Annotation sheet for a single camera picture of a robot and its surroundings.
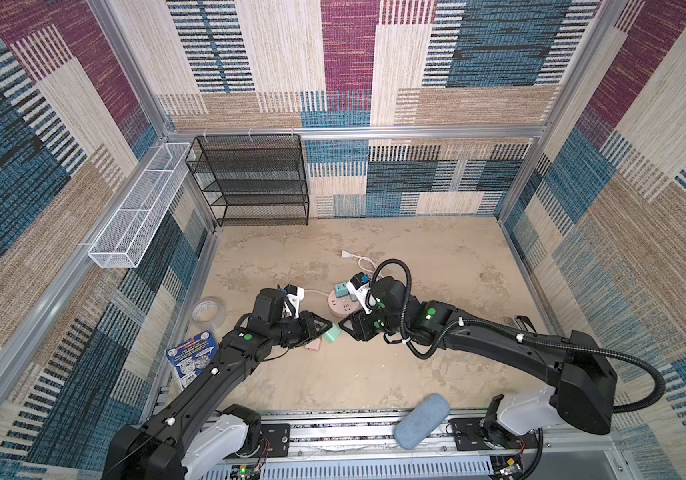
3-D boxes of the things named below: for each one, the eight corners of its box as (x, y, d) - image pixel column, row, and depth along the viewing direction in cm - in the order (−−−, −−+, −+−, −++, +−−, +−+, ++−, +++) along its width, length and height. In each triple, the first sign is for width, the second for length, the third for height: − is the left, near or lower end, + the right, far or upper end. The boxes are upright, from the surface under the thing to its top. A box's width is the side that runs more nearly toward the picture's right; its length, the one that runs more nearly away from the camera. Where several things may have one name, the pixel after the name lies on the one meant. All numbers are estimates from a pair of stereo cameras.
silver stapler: (504, 324, 95) (508, 319, 92) (504, 316, 97) (508, 311, 94) (530, 332, 93) (536, 328, 90) (530, 324, 95) (536, 319, 92)
